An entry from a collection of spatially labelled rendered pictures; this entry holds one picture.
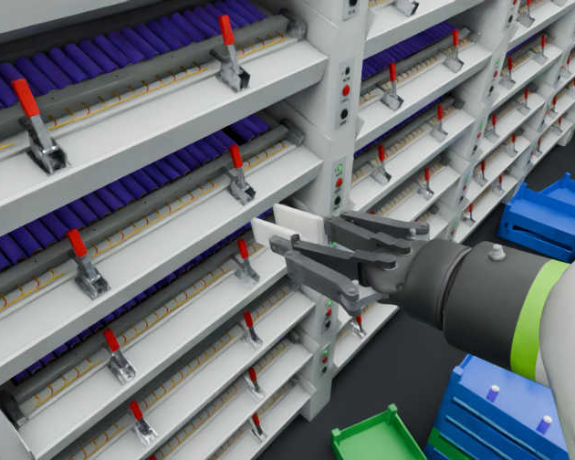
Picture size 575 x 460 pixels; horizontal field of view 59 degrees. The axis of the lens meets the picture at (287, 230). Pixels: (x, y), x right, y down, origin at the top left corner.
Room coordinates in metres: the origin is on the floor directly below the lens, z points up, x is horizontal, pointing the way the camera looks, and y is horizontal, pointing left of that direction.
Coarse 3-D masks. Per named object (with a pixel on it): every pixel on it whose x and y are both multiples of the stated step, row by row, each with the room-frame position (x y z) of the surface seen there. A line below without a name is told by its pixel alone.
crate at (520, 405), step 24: (480, 360) 0.76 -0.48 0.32; (456, 384) 0.66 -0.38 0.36; (480, 384) 0.69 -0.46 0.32; (504, 384) 0.69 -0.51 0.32; (528, 384) 0.69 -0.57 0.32; (480, 408) 0.62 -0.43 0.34; (504, 408) 0.62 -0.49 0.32; (528, 408) 0.62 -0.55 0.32; (552, 408) 0.62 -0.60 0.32; (528, 432) 0.55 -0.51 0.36; (552, 432) 0.57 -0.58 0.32; (552, 456) 0.51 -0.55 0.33
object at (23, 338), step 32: (288, 128) 0.80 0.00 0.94; (256, 160) 0.74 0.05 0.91; (288, 160) 0.76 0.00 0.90; (320, 160) 0.77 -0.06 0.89; (192, 192) 0.64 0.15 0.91; (224, 192) 0.66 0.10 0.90; (256, 192) 0.67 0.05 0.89; (288, 192) 0.72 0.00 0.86; (192, 224) 0.58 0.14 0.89; (224, 224) 0.59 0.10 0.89; (96, 256) 0.50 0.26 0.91; (128, 256) 0.51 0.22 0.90; (160, 256) 0.52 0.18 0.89; (192, 256) 0.56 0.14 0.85; (32, 288) 0.44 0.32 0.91; (64, 288) 0.45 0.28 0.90; (128, 288) 0.47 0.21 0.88; (0, 320) 0.39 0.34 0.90; (32, 320) 0.40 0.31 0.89; (64, 320) 0.40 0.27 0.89; (96, 320) 0.44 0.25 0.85; (0, 352) 0.35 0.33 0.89; (32, 352) 0.37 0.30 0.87; (0, 384) 0.34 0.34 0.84
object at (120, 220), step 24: (264, 144) 0.75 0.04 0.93; (216, 168) 0.67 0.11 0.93; (168, 192) 0.61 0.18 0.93; (120, 216) 0.55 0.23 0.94; (144, 216) 0.57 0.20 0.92; (96, 240) 0.51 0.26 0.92; (120, 240) 0.52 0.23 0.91; (24, 264) 0.45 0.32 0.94; (48, 264) 0.46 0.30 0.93; (0, 288) 0.42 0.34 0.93
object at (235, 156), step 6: (234, 144) 0.67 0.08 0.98; (234, 150) 0.66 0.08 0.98; (234, 156) 0.66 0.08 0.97; (240, 156) 0.66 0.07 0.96; (234, 162) 0.66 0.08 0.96; (240, 162) 0.66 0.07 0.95; (240, 168) 0.66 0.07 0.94; (240, 174) 0.65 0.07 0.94; (240, 180) 0.65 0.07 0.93; (240, 186) 0.65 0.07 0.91; (246, 186) 0.65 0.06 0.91
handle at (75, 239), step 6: (72, 228) 0.47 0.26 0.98; (66, 234) 0.46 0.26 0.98; (72, 234) 0.46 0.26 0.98; (78, 234) 0.47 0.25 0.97; (72, 240) 0.46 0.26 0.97; (78, 240) 0.46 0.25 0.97; (72, 246) 0.46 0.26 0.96; (78, 246) 0.46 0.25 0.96; (84, 246) 0.46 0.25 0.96; (78, 252) 0.46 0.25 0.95; (84, 252) 0.46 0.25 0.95; (84, 258) 0.46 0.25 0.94; (84, 264) 0.45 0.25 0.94; (90, 264) 0.46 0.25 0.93; (90, 270) 0.45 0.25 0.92; (90, 276) 0.45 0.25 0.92; (96, 276) 0.45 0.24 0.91
